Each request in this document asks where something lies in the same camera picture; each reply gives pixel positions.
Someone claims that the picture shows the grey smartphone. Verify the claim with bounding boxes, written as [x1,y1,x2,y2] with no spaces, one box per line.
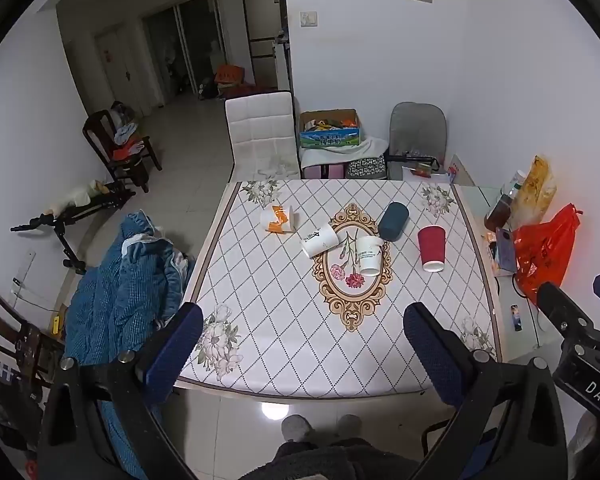
[494,227,519,269]

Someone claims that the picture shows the white paper cup black print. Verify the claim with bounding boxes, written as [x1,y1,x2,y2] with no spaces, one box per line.
[300,224,340,259]

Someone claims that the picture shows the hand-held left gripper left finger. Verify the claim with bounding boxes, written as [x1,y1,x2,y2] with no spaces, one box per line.
[39,302,204,480]

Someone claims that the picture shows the cardboard box with printed side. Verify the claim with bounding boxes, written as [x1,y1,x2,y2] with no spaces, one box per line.
[299,108,364,150]

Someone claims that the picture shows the red plastic bag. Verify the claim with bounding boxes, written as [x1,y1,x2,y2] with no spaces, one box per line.
[512,203,584,307]

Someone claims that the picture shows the brown glass bottle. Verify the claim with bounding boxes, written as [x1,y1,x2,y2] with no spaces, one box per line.
[483,194,514,232]

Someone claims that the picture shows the white paper cup green print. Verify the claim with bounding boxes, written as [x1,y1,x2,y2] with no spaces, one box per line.
[356,235,385,277]

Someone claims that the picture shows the black folding stand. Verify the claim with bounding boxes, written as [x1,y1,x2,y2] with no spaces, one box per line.
[10,212,89,276]

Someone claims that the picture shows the grey slipper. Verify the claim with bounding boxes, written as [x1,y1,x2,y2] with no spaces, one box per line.
[336,414,363,440]
[281,414,313,443]

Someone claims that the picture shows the blue quilted jacket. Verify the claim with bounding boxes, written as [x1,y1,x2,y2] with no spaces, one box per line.
[64,212,197,480]

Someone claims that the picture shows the orange bag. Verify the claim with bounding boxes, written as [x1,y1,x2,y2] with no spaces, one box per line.
[215,64,246,87]

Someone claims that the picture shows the grey office chair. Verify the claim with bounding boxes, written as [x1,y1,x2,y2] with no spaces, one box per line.
[386,102,449,181]

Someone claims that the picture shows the dark wooden chair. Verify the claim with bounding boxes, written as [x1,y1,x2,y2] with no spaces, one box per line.
[82,109,163,194]

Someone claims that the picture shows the yellow plastic bag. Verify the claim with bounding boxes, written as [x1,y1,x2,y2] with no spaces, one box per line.
[509,155,557,231]

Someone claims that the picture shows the red paper cup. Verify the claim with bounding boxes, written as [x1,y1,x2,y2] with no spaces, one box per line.
[417,225,446,273]

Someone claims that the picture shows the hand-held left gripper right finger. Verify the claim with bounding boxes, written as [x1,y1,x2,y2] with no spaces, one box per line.
[403,302,569,480]

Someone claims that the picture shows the orange and white paper cup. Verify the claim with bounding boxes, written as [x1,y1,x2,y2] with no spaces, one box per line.
[259,204,297,234]

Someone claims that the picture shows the low black rack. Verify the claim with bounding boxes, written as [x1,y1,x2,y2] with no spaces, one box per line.
[49,180,137,223]

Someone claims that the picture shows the pile of clothes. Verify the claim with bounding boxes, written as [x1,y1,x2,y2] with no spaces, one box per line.
[110,101,147,160]

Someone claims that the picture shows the person's dark trousers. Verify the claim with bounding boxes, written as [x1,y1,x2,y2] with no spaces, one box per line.
[237,437,423,480]

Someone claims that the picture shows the patterned bag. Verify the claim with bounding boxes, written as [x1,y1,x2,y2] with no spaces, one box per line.
[346,156,387,180]

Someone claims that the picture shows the dark teal cup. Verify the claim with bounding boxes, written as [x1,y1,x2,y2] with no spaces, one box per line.
[378,202,411,242]

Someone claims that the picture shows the white padded chair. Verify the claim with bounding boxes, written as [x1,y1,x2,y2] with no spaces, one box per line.
[224,91,301,181]

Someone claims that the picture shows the floral diamond pattern table mat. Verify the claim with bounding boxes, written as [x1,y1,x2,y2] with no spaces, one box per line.
[175,179,504,401]

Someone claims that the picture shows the brown wooden chair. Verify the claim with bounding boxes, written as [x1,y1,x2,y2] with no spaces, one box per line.
[0,282,67,388]

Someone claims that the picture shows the white cloth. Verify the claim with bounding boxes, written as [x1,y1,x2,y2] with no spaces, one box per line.
[300,137,392,171]

